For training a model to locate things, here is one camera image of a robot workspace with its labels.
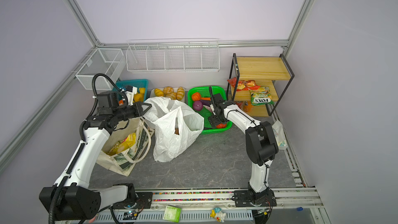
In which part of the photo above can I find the red toy tomato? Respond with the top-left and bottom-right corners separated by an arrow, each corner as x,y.
216,123 -> 228,129

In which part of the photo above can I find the yellow chips bag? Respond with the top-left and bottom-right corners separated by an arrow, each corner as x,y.
107,133 -> 136,156

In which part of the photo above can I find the beige canvas tote bag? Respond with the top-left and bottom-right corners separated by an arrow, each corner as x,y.
96,117 -> 154,176

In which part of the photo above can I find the white plastic grocery bag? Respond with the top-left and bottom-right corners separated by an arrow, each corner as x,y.
144,97 -> 204,162

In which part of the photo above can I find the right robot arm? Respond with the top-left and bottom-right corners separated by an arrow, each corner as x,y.
208,87 -> 279,208

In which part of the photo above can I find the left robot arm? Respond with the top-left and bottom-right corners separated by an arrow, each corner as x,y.
39,86 -> 152,224

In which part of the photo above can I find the toy banana bunch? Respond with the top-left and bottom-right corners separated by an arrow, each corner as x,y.
133,88 -> 146,102

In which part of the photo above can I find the white plastic tray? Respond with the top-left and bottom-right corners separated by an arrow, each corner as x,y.
150,87 -> 185,101

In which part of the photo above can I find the dark toy eggplant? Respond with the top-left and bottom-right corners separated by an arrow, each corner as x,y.
200,99 -> 210,106

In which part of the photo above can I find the teal plastic basket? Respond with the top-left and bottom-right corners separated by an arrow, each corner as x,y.
116,79 -> 149,101

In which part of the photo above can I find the purple toy onion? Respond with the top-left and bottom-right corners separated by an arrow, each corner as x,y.
192,101 -> 203,112

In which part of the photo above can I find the red soda can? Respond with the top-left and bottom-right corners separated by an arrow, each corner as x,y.
235,101 -> 243,108

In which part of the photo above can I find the orange drink bottle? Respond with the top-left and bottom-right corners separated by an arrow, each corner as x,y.
243,101 -> 253,113

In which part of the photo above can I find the orange toy pepper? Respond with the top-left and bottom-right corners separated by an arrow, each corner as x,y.
191,92 -> 202,102

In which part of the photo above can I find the toy croissant bread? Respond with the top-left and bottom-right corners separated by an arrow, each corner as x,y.
163,86 -> 174,95

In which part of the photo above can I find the green plastic basket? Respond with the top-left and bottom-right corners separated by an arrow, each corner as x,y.
187,85 -> 233,135

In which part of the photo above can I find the red snack bag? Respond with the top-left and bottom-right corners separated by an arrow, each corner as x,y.
227,77 -> 260,91

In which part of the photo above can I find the green Fox's candy bag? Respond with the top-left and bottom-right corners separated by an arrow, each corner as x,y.
250,86 -> 274,106

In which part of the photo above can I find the tissue pack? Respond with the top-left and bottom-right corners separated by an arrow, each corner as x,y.
272,120 -> 288,150

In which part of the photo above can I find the yellow white toy figure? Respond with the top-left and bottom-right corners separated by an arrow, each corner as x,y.
210,207 -> 227,223

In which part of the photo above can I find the green small box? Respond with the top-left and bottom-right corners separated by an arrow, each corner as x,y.
163,205 -> 181,223

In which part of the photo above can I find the small white wire basket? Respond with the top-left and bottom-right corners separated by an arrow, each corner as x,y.
75,48 -> 126,90

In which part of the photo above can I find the long white wire basket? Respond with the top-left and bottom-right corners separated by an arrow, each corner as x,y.
125,38 -> 220,72

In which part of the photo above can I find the wooden black-frame shelf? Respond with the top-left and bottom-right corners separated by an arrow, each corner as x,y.
229,54 -> 295,117

